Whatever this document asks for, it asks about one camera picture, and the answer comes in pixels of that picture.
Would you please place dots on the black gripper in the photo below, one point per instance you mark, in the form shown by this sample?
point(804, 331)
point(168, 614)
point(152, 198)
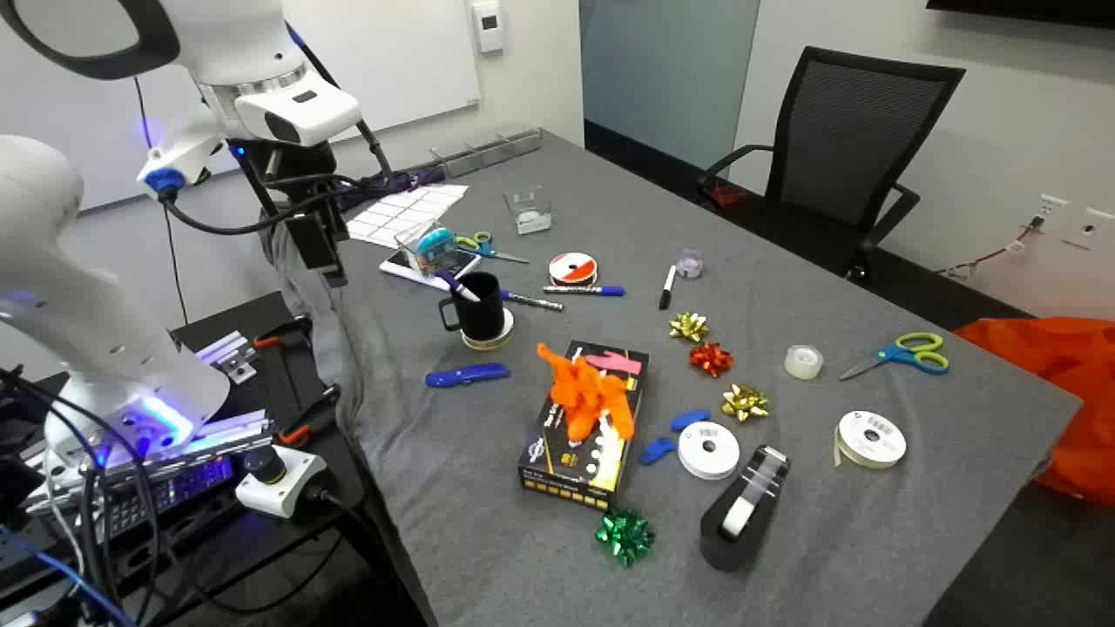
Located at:
point(279, 185)

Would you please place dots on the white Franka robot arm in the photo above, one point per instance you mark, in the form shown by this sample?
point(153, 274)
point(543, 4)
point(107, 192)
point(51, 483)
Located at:
point(70, 291)

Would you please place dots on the orange glove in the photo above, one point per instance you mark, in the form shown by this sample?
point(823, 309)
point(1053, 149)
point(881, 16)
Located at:
point(586, 391)

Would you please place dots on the black glove box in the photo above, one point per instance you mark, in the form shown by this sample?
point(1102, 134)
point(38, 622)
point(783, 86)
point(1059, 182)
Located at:
point(581, 456)

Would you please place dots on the white label sheets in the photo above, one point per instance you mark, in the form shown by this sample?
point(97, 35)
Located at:
point(405, 215)

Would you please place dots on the purple cloth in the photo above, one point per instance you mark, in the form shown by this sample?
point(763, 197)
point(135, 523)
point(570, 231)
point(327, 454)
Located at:
point(387, 182)

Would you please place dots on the black tripod stand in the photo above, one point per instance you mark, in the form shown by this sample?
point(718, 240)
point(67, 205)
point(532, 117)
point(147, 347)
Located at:
point(375, 148)

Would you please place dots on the black mug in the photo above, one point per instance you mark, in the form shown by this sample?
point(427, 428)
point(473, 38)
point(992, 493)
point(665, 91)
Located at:
point(477, 304)

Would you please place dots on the white tape roll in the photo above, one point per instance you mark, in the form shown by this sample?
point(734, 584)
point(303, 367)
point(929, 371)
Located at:
point(486, 336)

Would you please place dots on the blue utility knife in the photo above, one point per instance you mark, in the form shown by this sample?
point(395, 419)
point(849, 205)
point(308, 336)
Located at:
point(469, 374)

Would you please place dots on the clear plastic container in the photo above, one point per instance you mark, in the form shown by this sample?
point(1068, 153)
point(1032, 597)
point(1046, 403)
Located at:
point(532, 215)

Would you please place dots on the blue grey marker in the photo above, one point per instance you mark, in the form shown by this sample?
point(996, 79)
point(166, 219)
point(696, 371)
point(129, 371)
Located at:
point(532, 299)

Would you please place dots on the white power adapter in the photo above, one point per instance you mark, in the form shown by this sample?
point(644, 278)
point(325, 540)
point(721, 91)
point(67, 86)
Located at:
point(279, 478)

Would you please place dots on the red white round object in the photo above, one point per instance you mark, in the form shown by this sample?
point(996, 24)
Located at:
point(572, 268)

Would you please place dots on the blue pen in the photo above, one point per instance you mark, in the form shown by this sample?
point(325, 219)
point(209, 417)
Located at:
point(584, 291)

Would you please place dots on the black marker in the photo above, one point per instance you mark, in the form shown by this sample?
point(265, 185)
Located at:
point(665, 288)

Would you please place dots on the small clear cap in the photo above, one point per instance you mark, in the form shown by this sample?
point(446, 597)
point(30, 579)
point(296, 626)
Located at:
point(692, 267)

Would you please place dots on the gold gift bow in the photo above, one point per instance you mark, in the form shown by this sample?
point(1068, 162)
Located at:
point(744, 403)
point(687, 327)

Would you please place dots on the small blue clip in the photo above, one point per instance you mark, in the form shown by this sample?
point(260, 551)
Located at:
point(665, 437)

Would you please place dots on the red gift bow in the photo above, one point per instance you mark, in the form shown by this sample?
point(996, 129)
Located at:
point(711, 356)

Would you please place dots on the green gift bow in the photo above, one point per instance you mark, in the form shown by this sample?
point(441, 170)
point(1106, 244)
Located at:
point(626, 533)

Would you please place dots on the white ribbon spool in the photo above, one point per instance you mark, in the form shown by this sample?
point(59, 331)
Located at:
point(707, 451)
point(871, 441)

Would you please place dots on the grey table cloth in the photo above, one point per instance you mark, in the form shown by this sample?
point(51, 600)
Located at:
point(699, 543)

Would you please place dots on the clear tape roll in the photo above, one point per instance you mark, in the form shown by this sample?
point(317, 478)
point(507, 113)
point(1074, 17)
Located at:
point(804, 364)

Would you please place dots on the black tape dispenser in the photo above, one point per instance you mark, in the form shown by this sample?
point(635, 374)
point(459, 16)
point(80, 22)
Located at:
point(744, 509)

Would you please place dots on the black office chair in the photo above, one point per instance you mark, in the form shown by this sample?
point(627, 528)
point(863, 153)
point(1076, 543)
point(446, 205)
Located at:
point(837, 149)

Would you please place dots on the orange bag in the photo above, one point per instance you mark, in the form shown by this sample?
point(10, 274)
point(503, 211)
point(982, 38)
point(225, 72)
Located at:
point(1064, 394)

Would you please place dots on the white wall board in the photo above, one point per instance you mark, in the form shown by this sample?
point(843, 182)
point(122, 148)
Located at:
point(395, 57)

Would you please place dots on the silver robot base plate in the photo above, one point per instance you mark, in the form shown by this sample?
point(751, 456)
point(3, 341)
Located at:
point(174, 447)

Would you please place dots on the white wall thermostat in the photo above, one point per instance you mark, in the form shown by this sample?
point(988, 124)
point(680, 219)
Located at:
point(490, 22)

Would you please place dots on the black wall television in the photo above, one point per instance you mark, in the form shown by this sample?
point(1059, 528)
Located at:
point(1032, 8)

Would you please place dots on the white wall outlet plate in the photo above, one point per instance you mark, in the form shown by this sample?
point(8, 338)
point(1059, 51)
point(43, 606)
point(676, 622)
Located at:
point(1074, 225)

